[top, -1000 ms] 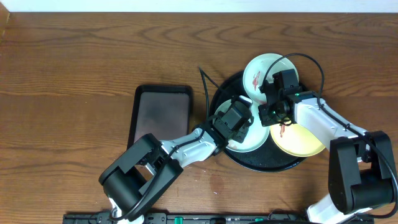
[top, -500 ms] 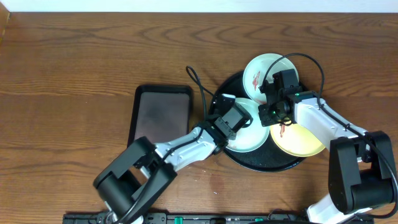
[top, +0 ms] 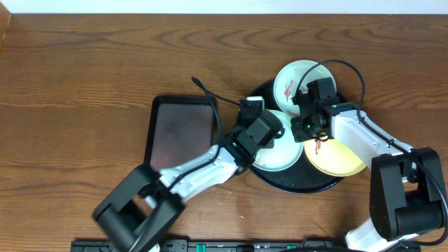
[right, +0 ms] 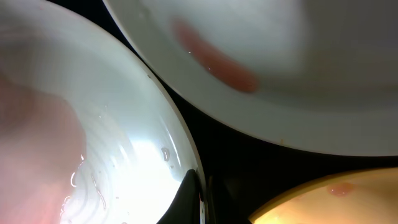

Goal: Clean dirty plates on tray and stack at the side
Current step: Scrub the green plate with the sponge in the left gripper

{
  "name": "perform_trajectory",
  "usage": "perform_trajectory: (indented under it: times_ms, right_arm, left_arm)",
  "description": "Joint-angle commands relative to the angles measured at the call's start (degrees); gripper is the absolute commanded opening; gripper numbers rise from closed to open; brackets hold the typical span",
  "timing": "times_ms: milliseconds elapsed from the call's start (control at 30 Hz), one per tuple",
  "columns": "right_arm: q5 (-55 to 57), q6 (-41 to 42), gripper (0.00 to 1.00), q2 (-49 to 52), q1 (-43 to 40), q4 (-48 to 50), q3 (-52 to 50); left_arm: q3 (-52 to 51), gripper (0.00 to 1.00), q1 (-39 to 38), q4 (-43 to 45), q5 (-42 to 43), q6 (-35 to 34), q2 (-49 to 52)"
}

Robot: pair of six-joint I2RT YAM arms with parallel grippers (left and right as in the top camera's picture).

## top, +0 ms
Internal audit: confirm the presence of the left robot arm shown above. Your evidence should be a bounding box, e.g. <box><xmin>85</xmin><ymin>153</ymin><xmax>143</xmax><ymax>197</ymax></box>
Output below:
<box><xmin>92</xmin><ymin>110</ymin><xmax>283</xmax><ymax>251</ymax></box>

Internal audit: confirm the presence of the yellow plate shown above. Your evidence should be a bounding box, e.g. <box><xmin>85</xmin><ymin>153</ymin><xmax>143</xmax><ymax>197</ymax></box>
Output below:
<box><xmin>304</xmin><ymin>139</ymin><xmax>366</xmax><ymax>177</ymax></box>

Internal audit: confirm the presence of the black round serving tray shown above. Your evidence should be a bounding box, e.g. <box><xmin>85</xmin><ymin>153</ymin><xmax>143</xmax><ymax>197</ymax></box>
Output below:
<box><xmin>234</xmin><ymin>79</ymin><xmax>351</xmax><ymax>195</ymax></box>

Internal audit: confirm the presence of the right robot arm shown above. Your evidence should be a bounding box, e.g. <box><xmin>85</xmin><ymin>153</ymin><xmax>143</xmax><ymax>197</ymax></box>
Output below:
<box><xmin>291</xmin><ymin>92</ymin><xmax>447</xmax><ymax>251</ymax></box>

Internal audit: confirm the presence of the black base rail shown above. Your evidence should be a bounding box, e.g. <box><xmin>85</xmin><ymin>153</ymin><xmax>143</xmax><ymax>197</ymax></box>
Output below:
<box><xmin>70</xmin><ymin>239</ymin><xmax>346</xmax><ymax>252</ymax></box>

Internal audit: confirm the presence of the light blue plate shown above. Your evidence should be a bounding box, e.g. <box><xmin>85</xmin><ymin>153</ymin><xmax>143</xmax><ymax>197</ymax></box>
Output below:
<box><xmin>273</xmin><ymin>59</ymin><xmax>337</xmax><ymax>117</ymax></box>
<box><xmin>253</xmin><ymin>110</ymin><xmax>304</xmax><ymax>172</ymax></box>

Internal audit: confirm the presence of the black rectangular tray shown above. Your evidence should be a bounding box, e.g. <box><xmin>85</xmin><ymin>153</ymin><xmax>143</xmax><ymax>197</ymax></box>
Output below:
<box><xmin>143</xmin><ymin>95</ymin><xmax>215</xmax><ymax>171</ymax></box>

